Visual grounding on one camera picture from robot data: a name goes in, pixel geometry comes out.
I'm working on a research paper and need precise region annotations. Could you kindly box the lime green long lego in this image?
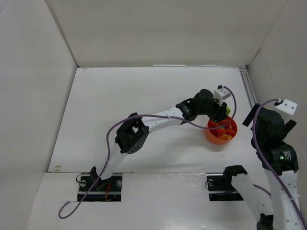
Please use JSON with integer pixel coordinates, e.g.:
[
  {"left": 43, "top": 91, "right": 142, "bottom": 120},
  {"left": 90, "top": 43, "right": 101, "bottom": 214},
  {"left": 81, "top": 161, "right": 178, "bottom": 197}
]
[{"left": 226, "top": 107, "right": 231, "bottom": 116}]

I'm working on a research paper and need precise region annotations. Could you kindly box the yellow curved lego piece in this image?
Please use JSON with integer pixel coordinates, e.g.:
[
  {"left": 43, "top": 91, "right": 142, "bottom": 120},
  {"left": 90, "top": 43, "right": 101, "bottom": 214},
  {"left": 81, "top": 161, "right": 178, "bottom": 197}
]
[{"left": 219, "top": 134, "right": 233, "bottom": 141}]

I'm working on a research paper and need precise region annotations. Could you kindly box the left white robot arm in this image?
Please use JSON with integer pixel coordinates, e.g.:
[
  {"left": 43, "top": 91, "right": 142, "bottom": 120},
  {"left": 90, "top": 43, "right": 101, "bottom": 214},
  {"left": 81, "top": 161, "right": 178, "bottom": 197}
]
[{"left": 89, "top": 86, "right": 232, "bottom": 188}]

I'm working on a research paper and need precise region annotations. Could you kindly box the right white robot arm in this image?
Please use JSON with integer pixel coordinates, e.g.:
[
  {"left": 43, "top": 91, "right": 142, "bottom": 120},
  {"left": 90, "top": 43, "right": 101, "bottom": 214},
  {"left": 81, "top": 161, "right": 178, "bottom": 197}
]
[{"left": 223, "top": 99, "right": 307, "bottom": 230}]

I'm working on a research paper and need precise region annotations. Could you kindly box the orange round divided container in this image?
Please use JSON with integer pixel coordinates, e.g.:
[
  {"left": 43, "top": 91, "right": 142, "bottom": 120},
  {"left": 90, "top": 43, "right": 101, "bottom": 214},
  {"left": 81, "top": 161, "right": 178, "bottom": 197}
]
[{"left": 204, "top": 117, "right": 238, "bottom": 145}]

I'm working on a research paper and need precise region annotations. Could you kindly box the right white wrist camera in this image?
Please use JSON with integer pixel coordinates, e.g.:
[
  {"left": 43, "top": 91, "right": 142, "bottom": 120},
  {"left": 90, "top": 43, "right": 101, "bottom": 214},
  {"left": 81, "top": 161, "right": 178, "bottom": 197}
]
[{"left": 274, "top": 99, "right": 298, "bottom": 121}]

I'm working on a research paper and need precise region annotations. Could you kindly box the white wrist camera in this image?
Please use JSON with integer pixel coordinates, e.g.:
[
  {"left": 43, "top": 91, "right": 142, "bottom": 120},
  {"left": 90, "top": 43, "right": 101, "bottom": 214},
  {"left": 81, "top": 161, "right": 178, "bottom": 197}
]
[
  {"left": 274, "top": 99, "right": 298, "bottom": 121},
  {"left": 213, "top": 85, "right": 231, "bottom": 104}
]

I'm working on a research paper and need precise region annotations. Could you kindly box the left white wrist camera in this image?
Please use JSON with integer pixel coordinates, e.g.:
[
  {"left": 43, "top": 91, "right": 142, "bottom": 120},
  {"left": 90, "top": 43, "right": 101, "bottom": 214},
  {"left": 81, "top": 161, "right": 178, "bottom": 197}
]
[{"left": 213, "top": 85, "right": 231, "bottom": 104}]

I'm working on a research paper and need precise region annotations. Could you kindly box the aluminium rail on right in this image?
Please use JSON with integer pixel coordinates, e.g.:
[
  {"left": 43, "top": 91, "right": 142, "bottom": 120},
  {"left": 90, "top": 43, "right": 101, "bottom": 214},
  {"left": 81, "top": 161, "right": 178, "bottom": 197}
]
[{"left": 239, "top": 67, "right": 257, "bottom": 107}]

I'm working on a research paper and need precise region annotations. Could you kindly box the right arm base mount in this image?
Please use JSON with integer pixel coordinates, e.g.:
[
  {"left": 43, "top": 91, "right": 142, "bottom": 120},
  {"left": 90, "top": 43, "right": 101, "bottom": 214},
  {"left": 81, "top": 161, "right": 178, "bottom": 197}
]
[{"left": 205, "top": 172, "right": 243, "bottom": 202}]

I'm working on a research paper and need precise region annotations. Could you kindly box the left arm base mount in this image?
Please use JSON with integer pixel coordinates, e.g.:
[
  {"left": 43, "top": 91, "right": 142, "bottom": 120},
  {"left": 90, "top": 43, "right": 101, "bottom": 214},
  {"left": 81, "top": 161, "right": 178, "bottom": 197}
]
[{"left": 76, "top": 172, "right": 123, "bottom": 202}]

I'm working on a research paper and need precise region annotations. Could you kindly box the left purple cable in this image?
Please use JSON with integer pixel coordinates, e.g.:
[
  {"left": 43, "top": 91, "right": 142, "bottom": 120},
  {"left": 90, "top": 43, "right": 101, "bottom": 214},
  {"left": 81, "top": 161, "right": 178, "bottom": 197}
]
[{"left": 59, "top": 85, "right": 238, "bottom": 219}]

